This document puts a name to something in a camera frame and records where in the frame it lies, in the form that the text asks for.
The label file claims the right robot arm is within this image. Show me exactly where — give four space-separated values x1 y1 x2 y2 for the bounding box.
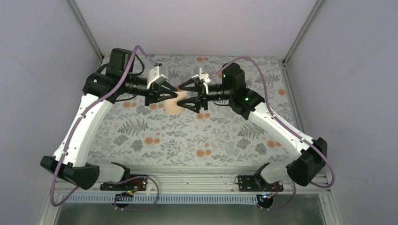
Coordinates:
177 63 327 187

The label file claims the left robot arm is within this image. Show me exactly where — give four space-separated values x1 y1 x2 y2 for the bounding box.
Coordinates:
40 48 177 190

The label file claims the floral patterned table mat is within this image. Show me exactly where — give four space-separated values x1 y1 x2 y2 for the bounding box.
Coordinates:
88 55 293 166

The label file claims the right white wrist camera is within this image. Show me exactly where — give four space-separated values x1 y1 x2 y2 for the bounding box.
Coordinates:
191 67 211 84

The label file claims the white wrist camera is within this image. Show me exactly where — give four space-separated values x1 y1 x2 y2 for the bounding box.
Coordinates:
191 67 211 84
146 64 167 89

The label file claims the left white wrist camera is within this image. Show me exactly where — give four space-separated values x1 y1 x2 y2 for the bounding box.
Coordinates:
146 64 167 89

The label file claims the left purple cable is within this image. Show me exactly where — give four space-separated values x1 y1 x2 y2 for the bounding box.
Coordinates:
49 45 160 212

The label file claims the purple cable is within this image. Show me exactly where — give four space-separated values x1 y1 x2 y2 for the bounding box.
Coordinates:
208 56 337 212
49 45 160 212

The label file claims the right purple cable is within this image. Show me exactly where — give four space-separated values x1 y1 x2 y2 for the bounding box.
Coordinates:
208 56 337 212

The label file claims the aluminium mounting rail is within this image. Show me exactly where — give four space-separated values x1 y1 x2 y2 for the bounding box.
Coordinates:
51 171 330 195

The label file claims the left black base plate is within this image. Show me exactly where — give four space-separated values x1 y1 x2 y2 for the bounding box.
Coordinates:
100 174 148 192

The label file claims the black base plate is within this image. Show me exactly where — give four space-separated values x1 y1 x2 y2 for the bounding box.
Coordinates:
100 174 148 192
235 174 284 192

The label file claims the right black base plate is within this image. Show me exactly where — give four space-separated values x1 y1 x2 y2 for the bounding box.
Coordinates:
235 174 284 192

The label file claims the grey slotted cable duct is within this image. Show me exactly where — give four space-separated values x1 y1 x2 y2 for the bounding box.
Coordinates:
66 193 257 204

